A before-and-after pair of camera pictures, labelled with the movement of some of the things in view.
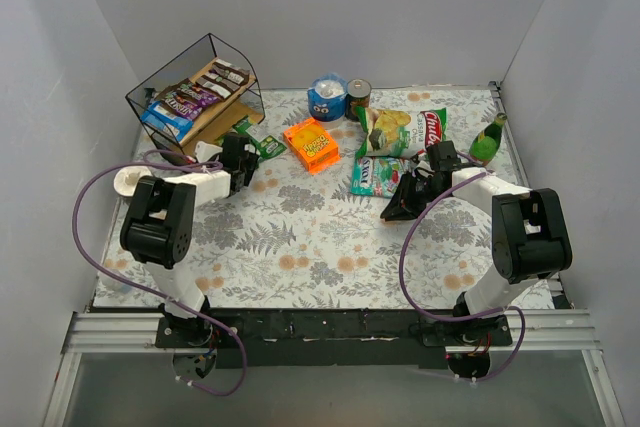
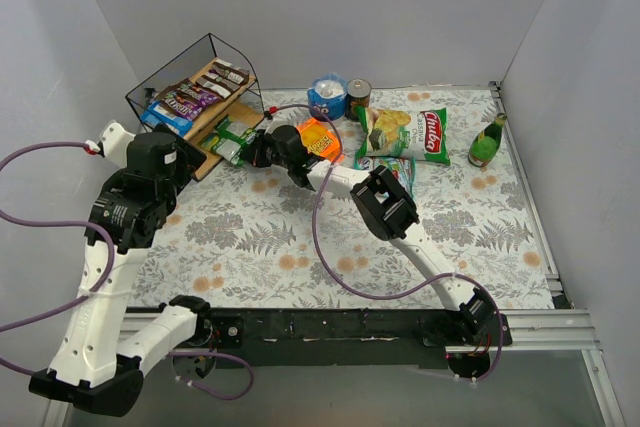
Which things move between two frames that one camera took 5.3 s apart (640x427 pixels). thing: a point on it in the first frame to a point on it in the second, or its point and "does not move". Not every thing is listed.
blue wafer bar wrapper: [167, 118] does not move
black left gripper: [248, 163] to [187, 158]
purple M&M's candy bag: [183, 107] does not move
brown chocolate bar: [230, 71] does not move
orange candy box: [312, 145] does not move
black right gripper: [417, 192] to [257, 151]
